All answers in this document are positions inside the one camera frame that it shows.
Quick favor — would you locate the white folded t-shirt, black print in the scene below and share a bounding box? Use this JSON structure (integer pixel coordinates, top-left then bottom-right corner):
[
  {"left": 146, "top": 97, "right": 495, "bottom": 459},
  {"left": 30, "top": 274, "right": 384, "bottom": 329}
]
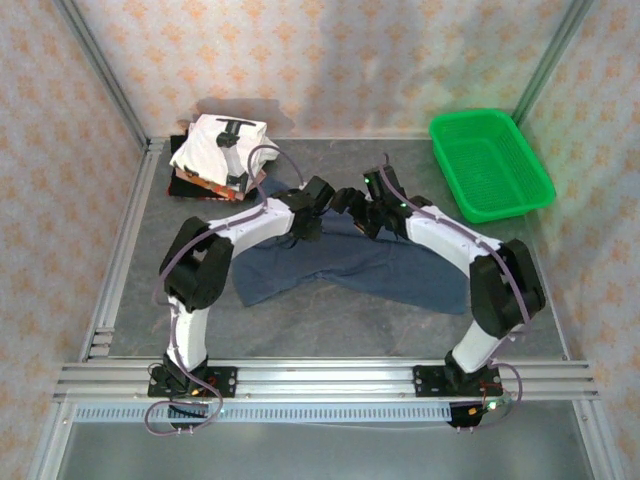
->
[{"left": 168, "top": 113, "right": 281, "bottom": 194}]

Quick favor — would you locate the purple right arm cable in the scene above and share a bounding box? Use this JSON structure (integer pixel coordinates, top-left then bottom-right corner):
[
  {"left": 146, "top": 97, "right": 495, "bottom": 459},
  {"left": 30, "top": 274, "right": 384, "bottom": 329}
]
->
[{"left": 382, "top": 152, "right": 532, "bottom": 432}]

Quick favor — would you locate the orange patterned folded t-shirt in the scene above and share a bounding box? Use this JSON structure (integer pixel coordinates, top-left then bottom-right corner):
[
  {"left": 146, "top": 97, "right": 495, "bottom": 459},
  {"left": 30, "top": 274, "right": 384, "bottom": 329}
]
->
[{"left": 172, "top": 167, "right": 269, "bottom": 201}]

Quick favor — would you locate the blue t-shirt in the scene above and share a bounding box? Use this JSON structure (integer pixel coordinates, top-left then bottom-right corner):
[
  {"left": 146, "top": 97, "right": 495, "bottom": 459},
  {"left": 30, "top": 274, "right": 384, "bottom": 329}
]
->
[{"left": 232, "top": 178, "right": 467, "bottom": 315}]

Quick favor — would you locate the slotted grey cable duct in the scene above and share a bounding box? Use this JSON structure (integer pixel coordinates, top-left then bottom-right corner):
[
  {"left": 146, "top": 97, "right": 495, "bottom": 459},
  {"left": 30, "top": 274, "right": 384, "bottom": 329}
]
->
[{"left": 74, "top": 402, "right": 454, "bottom": 424}]

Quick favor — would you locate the aluminium lower frame beam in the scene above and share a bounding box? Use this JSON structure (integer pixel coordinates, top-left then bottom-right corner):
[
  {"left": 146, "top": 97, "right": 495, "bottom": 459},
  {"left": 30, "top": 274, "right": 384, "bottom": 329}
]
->
[
  {"left": 572, "top": 399, "right": 626, "bottom": 480},
  {"left": 27, "top": 402, "right": 76, "bottom": 480}
]

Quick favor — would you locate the wide aluminium mounting rail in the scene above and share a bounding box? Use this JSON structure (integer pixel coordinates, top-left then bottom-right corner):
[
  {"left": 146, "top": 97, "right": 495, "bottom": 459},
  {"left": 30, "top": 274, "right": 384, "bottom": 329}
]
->
[{"left": 52, "top": 357, "right": 601, "bottom": 404}]

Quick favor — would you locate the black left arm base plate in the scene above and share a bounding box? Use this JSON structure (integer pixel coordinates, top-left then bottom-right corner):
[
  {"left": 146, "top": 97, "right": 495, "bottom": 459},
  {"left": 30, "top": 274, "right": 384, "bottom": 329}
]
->
[{"left": 147, "top": 366, "right": 238, "bottom": 400}]

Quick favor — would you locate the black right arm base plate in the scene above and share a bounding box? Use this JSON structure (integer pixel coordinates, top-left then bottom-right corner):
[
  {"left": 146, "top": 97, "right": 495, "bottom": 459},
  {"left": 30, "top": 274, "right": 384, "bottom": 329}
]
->
[{"left": 412, "top": 363, "right": 504, "bottom": 400}]

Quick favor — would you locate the aluminium frame post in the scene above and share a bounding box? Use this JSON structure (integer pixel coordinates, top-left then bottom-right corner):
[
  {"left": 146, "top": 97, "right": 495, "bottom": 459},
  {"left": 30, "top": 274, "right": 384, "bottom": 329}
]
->
[
  {"left": 512, "top": 0, "right": 596, "bottom": 126},
  {"left": 52, "top": 0, "right": 151, "bottom": 146}
]

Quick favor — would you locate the aluminium table side rail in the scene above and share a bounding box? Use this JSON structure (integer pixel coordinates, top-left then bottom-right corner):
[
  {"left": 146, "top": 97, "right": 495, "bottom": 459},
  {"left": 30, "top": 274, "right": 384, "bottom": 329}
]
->
[{"left": 79, "top": 139, "right": 164, "bottom": 361}]

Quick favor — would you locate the green plastic basket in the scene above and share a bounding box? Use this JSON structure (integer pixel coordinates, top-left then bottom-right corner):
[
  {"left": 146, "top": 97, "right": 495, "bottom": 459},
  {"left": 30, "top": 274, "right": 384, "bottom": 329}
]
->
[{"left": 428, "top": 108, "right": 557, "bottom": 225}]

